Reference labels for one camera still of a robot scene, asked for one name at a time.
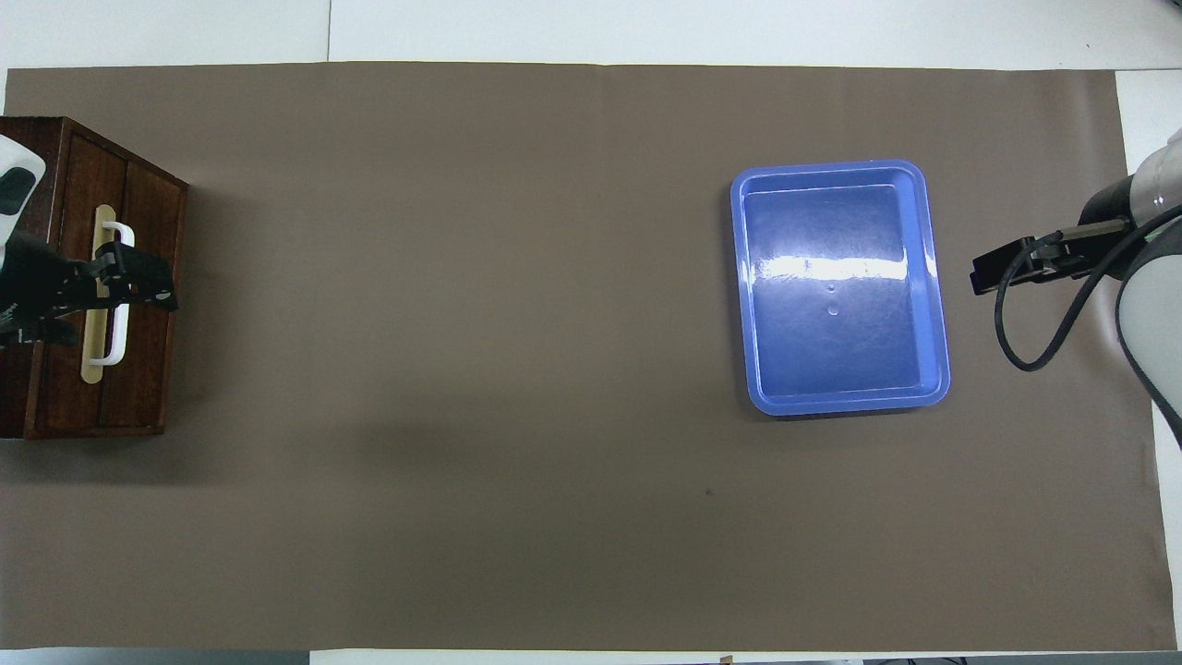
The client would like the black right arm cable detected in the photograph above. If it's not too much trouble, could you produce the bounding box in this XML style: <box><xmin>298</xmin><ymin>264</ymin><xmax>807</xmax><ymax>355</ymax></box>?
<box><xmin>995</xmin><ymin>208</ymin><xmax>1182</xmax><ymax>372</ymax></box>

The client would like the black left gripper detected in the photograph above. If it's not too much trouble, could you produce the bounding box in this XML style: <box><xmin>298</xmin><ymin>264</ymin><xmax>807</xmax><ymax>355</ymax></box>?
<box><xmin>0</xmin><ymin>231</ymin><xmax>179</xmax><ymax>348</ymax></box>

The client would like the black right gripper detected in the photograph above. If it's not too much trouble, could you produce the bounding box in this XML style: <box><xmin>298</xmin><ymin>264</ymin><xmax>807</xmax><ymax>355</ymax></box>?
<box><xmin>970</xmin><ymin>177</ymin><xmax>1146</xmax><ymax>297</ymax></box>

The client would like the wooden drawer with white handle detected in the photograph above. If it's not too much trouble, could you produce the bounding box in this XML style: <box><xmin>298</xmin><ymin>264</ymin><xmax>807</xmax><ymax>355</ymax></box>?
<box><xmin>57</xmin><ymin>125</ymin><xmax>137</xmax><ymax>435</ymax></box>

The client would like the dark wooden cabinet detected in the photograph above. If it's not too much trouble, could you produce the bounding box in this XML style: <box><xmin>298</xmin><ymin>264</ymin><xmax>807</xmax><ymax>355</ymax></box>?
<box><xmin>0</xmin><ymin>116</ymin><xmax>190</xmax><ymax>441</ymax></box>

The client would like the blue plastic tray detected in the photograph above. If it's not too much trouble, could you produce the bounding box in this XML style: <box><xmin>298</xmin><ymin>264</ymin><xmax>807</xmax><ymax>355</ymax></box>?
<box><xmin>730</xmin><ymin>159</ymin><xmax>952</xmax><ymax>417</ymax></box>

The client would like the brown table mat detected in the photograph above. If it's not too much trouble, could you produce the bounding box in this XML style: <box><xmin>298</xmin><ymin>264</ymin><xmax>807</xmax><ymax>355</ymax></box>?
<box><xmin>0</xmin><ymin>61</ymin><xmax>1178</xmax><ymax>652</ymax></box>

